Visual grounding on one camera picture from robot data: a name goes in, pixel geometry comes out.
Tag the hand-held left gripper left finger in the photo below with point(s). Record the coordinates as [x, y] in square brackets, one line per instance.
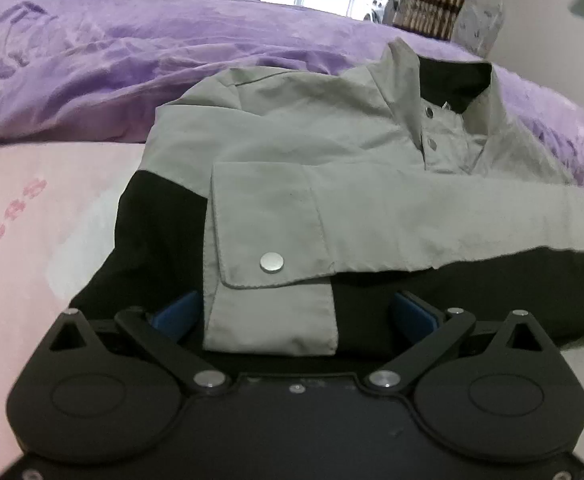
[178, 318]

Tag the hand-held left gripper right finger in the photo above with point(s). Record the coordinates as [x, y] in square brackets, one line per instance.
[414, 318]

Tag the grey and black jacket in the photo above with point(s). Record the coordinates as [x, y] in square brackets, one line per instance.
[322, 180]

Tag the pink printed bed sheet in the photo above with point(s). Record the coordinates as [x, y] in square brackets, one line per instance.
[27, 240]

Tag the purple blanket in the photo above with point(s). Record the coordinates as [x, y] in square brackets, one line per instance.
[97, 60]

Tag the covered standing fan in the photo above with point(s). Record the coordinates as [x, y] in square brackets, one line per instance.
[478, 22]

